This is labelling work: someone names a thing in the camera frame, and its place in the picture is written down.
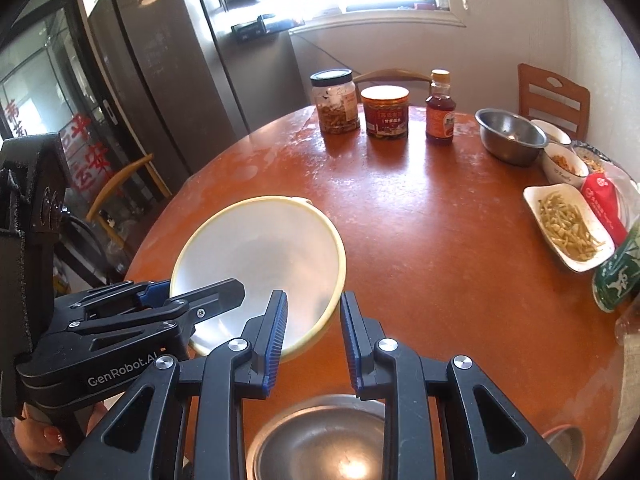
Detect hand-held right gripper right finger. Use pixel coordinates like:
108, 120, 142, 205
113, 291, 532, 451
339, 291, 576, 480

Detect person's left hand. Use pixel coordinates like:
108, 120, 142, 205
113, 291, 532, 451
14, 416, 67, 472

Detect stir-fried yellow vegetable strips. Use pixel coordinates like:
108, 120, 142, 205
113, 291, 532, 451
539, 192, 607, 262

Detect glass door red lettering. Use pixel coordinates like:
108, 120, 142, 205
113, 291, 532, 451
0, 5, 116, 281

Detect white printed ceramic bowl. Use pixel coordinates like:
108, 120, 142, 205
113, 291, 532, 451
541, 142, 591, 186

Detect white bowl dark rim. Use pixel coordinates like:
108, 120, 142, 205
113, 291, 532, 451
530, 119, 572, 147

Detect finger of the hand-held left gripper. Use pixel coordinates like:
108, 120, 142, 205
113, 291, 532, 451
54, 280, 172, 317
66, 278, 247, 343

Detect white plastic bowl yellow rim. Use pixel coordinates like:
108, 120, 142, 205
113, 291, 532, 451
169, 195, 347, 365

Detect clear jar black lid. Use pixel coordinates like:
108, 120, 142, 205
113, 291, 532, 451
310, 68, 362, 135

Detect white square plate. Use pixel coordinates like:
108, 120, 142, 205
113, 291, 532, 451
522, 183, 617, 273

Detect small steel bowl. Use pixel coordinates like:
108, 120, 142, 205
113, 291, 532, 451
245, 394, 388, 480

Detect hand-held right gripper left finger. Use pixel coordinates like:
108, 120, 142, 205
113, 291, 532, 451
52, 289, 289, 480

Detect grey refrigerator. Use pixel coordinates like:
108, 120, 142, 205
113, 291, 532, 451
72, 0, 306, 196

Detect red sauce bottle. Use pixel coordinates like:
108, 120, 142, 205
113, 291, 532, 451
425, 69, 457, 145

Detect red labelled jar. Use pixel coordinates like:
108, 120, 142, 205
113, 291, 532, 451
360, 85, 410, 139

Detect curved-back wooden chair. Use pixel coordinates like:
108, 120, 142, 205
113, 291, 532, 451
86, 155, 173, 241
352, 69, 433, 92

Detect orange shredded food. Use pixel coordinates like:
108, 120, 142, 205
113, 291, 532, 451
550, 152, 583, 176

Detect large steel bowl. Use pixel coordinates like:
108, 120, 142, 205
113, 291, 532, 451
474, 108, 548, 167

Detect green drink bottle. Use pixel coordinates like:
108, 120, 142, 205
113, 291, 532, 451
592, 220, 640, 313

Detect red packet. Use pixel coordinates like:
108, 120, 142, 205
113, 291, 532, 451
580, 171, 630, 248

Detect slatted-back wooden chair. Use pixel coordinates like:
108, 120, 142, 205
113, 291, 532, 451
517, 63, 591, 136

